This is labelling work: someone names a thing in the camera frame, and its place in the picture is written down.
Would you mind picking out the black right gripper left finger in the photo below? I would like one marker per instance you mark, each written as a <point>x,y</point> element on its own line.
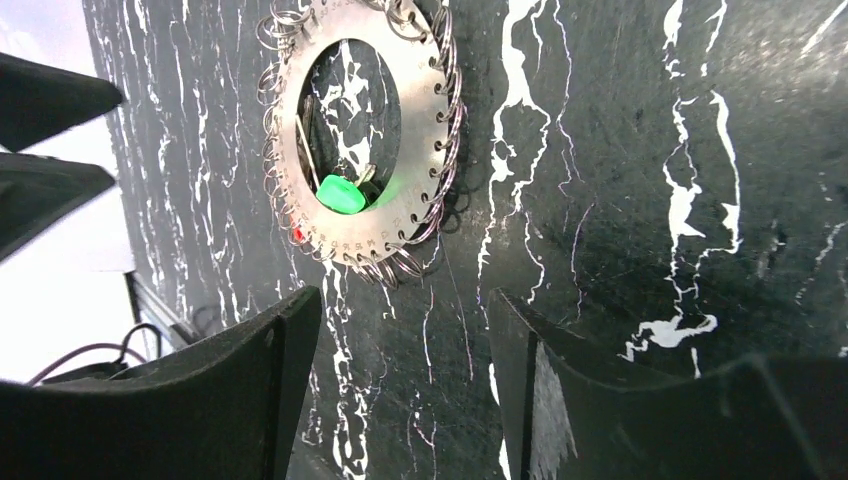
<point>226,407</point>

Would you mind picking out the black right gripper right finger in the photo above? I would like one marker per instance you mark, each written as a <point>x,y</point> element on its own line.
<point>571,410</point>

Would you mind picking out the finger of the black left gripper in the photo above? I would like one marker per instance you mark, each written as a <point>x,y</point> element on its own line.
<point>39,101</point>
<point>38,191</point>

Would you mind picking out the round metal key organizer disc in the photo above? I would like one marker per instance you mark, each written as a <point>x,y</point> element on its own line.
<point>354,83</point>

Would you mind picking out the green tagged key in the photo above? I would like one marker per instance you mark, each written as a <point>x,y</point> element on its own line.
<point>344,196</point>

